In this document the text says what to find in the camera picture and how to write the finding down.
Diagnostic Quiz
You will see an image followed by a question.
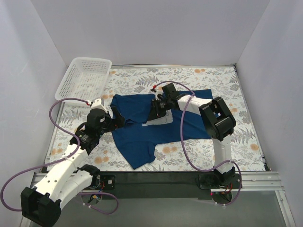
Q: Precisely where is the blue printed t-shirt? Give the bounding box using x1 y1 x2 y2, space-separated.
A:
111 94 210 169

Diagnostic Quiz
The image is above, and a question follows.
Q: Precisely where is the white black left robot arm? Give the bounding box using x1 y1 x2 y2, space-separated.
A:
21 105 125 227

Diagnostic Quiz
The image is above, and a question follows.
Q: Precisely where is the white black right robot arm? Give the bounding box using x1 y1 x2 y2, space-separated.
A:
147 81 236 189

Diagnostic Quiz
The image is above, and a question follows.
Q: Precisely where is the floral patterned tablecloth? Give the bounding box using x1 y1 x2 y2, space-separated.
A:
45 66 266 171

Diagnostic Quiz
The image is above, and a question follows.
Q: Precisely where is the white plastic basket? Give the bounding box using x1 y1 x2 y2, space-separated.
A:
54 57 112 105

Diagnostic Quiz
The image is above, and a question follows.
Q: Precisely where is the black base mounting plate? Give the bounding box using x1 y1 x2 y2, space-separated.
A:
73 171 243 201

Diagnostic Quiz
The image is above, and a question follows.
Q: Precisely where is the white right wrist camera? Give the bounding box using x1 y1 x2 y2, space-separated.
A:
151 85 163 100

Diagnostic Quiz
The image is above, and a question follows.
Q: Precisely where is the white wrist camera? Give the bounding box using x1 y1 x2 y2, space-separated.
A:
87 97 108 114
151 85 163 100

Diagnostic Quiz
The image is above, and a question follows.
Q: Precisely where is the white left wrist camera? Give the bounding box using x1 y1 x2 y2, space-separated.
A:
87 97 108 114

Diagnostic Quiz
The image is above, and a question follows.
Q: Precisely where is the aluminium frame rail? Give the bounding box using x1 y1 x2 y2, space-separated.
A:
21 170 286 227

